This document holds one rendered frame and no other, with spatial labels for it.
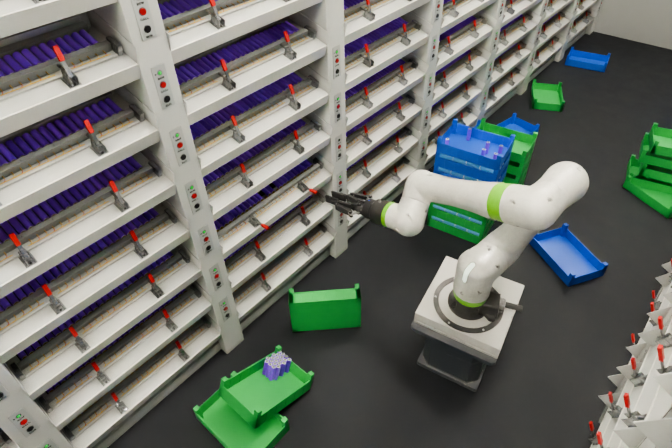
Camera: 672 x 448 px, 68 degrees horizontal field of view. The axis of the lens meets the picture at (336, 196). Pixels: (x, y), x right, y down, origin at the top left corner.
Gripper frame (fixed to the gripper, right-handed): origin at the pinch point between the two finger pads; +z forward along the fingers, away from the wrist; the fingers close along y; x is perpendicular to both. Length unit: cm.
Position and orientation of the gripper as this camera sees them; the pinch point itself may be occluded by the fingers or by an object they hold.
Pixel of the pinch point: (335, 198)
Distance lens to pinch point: 193.2
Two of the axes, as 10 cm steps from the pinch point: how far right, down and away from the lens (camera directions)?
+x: -1.8, -8.5, -4.9
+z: -7.3, -2.2, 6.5
